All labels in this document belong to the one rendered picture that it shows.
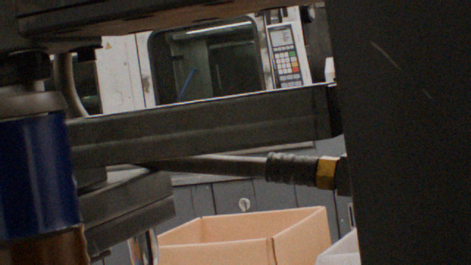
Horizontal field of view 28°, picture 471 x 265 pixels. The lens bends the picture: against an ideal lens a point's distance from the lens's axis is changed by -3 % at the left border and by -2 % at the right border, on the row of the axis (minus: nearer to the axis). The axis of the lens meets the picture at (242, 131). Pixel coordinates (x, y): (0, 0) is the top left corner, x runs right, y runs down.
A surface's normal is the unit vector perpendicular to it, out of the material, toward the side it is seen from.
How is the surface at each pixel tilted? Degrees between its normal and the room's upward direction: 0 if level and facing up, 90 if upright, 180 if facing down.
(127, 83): 90
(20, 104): 72
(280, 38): 97
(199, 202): 90
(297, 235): 89
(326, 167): 61
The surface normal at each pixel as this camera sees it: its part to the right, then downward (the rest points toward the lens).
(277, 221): -0.37, 0.16
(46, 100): 0.75, -0.40
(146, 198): 0.94, -0.12
